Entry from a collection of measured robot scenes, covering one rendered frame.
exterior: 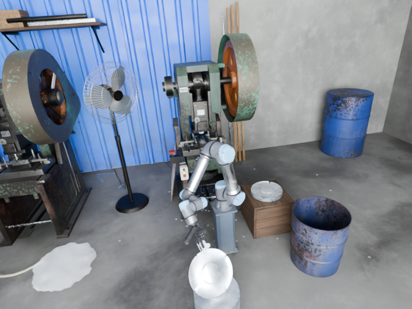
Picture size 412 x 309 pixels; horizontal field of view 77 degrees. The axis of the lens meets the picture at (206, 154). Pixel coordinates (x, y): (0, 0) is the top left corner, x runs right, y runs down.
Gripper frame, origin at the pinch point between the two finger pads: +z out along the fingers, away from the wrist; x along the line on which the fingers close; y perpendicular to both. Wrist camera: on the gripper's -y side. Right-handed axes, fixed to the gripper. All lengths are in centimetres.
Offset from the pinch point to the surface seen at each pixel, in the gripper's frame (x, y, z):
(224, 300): 2.1, -0.1, 29.5
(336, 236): -19, 87, 33
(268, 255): 41, 67, 32
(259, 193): 37, 87, -18
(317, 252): -3, 78, 39
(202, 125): 43, 71, -101
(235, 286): 4.7, 11.2, 27.1
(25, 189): 114, -90, -120
